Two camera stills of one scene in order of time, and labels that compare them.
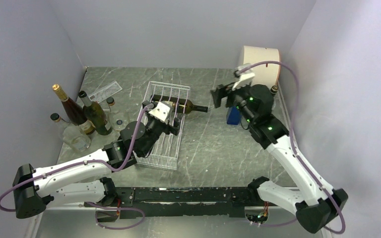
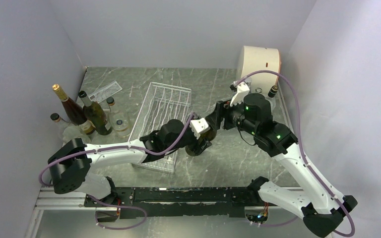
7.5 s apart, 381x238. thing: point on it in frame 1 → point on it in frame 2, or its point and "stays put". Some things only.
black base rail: x=161 y=202 stays put
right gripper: x=223 y=91 → x=215 y=118
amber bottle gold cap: x=75 y=112 stays put
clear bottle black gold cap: x=274 y=89 stays put
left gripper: x=168 y=128 → x=199 y=148
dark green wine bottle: x=180 y=104 → x=208 y=135
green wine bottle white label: x=95 y=114 stays put
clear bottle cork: x=73 y=135 stays put
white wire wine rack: x=164 y=154 stays put
